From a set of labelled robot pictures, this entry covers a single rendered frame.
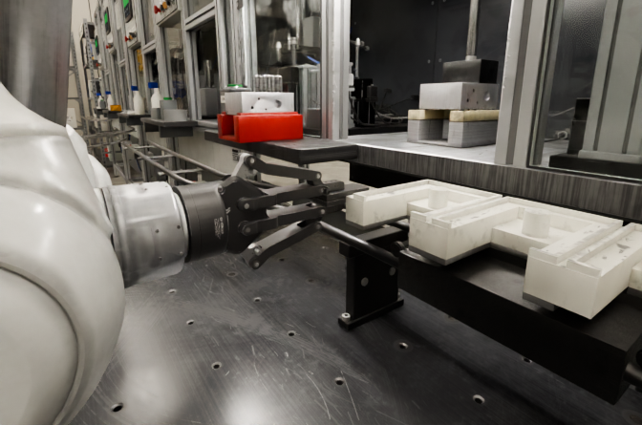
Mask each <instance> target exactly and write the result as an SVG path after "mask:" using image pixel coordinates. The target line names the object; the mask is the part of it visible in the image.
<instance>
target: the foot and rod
mask: <svg viewBox="0 0 642 425"><path fill-rule="evenodd" d="M481 5H482V0H471V1H470V12H469V23H468V34H467V46H466V57H465V61H456V62H446V63H443V74H442V83H456V82H468V83H487V84H496V83H497V74H498V65H499V61H495V60H487V59H476V57H477V47H478V36H479V25H480V16H481Z"/></svg>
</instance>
